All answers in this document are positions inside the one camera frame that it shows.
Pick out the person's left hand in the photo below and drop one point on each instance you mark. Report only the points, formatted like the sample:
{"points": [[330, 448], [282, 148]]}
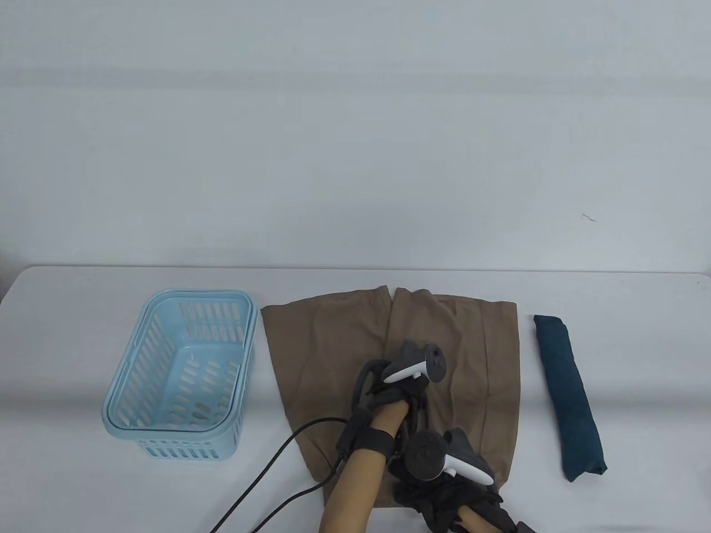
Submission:
{"points": [[397, 397]]}

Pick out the person's right hand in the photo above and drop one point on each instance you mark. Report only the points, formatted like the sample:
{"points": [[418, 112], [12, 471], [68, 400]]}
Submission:
{"points": [[439, 494]]}

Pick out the brown garment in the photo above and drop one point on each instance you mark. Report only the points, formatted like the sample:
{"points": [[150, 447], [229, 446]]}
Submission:
{"points": [[333, 355]]}

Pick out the dark teal shorts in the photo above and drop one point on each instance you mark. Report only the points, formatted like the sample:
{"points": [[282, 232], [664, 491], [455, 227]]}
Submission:
{"points": [[572, 400]]}

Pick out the person's right forearm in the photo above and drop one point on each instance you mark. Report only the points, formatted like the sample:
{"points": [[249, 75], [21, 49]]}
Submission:
{"points": [[472, 522]]}

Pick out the dark grey right hand controller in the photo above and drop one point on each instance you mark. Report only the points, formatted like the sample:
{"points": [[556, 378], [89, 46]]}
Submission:
{"points": [[425, 455]]}

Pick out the dark grey hand controller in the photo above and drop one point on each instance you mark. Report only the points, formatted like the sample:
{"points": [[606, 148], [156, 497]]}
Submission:
{"points": [[425, 455], [422, 363]]}

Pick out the dark grey left hand controller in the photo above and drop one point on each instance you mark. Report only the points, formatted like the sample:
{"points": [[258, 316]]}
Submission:
{"points": [[422, 363]]}

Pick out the light blue plastic basket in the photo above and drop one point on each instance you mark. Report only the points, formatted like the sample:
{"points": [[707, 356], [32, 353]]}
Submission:
{"points": [[125, 405]]}

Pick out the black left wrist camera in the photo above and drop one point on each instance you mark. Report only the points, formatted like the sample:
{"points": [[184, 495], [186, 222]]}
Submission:
{"points": [[401, 444]]}

